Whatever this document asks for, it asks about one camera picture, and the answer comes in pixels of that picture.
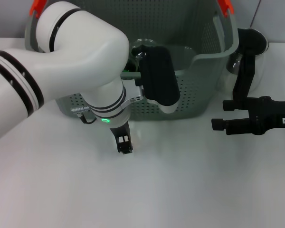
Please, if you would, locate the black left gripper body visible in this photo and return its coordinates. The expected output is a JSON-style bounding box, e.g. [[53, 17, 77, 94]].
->
[[109, 123, 133, 151]]

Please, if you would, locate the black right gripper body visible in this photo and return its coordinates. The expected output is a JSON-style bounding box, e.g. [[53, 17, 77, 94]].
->
[[247, 95, 285, 136]]

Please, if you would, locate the glass teacup black holder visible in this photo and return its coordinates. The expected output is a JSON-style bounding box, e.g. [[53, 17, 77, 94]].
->
[[125, 38, 157, 72]]

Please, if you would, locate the grey-green perforated storage basket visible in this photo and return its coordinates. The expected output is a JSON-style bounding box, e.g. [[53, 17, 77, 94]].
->
[[25, 0, 239, 122]]

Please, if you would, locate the left gripper connector cable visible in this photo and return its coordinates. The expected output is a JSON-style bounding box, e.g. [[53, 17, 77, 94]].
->
[[70, 106, 97, 124]]

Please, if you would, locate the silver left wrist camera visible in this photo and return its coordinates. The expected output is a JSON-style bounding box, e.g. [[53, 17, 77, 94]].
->
[[135, 45, 181, 114]]

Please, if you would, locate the thin black camera cable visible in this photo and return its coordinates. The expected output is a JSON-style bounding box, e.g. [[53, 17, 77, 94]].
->
[[250, 0, 262, 27]]

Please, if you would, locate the orange basket carry handle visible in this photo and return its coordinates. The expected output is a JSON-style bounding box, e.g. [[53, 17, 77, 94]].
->
[[29, 0, 235, 19]]

